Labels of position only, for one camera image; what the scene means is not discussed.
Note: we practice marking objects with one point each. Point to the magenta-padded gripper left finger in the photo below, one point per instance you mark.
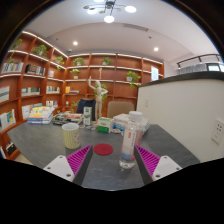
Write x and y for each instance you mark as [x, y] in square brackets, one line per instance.
[60, 166]

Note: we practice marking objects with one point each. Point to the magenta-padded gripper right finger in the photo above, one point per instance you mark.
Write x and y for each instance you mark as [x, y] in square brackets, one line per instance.
[166, 166]

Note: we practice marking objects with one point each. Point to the clear plastic water bottle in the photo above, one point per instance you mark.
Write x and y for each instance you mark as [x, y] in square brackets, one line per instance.
[130, 140]

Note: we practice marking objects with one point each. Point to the yellow striped mug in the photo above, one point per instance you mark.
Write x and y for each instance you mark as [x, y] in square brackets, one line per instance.
[71, 136]

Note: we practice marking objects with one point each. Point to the flat round red coaster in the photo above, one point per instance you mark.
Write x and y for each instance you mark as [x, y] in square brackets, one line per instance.
[103, 149]

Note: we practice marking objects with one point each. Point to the dark book stack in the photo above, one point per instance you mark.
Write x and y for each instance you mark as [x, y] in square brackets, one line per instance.
[68, 118]

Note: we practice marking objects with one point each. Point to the colourful book stack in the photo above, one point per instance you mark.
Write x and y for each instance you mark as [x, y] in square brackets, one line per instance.
[40, 116]

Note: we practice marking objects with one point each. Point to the tall green white carton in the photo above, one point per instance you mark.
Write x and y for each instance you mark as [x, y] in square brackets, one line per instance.
[87, 116]

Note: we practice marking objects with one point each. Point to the flat green white box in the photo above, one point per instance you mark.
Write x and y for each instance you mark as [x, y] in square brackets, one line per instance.
[105, 125]

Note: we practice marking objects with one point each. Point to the dark blue chair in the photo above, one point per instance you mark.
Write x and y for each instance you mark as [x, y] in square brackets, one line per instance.
[85, 106]

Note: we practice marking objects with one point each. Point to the beige chair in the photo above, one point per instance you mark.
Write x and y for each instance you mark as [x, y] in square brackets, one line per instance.
[120, 109]

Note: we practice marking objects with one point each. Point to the wooden artist mannequin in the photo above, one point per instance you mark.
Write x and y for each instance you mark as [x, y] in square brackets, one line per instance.
[98, 100]

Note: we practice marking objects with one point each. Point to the wooden shelf unit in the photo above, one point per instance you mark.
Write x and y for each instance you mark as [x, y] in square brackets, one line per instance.
[33, 83]

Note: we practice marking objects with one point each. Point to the metal handrail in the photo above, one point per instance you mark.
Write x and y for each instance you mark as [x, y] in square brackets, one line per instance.
[200, 57]

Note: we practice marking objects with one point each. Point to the ceiling lamp with round lights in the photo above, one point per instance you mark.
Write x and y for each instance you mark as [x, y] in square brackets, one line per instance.
[109, 8]

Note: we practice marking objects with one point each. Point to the white wall power outlet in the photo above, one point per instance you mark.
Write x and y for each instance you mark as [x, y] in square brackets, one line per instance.
[218, 131]

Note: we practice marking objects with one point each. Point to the white wall switch plate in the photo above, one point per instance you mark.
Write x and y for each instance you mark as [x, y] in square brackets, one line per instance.
[147, 103]

